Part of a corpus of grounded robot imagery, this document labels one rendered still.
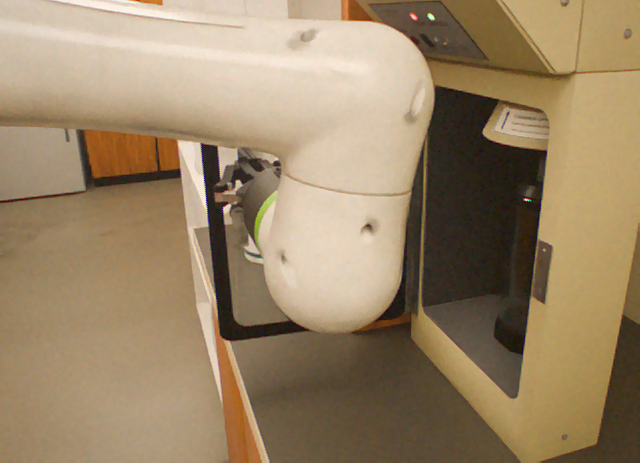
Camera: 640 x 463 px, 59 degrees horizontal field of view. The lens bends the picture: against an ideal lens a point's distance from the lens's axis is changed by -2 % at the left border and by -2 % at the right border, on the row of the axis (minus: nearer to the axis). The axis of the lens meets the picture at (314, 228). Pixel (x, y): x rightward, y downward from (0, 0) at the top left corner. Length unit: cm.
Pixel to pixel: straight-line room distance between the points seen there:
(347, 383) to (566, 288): 38
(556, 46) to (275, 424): 58
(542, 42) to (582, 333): 34
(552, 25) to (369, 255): 28
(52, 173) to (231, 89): 517
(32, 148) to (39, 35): 510
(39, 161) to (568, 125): 515
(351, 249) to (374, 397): 50
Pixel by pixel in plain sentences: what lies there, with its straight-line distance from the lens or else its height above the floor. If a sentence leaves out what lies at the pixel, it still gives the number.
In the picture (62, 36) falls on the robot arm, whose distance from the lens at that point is 41.
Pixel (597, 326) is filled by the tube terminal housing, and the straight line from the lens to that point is 74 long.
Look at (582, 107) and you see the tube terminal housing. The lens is 61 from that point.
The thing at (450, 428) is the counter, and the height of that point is 94.
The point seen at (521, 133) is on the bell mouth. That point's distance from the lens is 71.
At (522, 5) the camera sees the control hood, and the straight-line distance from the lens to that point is 55.
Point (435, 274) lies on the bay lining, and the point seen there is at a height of 107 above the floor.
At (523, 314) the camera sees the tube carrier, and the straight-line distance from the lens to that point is 83.
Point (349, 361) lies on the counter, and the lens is 95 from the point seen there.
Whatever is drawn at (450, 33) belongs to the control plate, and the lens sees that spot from 67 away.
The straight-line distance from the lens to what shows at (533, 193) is 77.
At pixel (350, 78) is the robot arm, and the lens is 38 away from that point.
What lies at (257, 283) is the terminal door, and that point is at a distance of 88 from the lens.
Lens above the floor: 147
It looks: 21 degrees down
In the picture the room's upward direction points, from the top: 2 degrees counter-clockwise
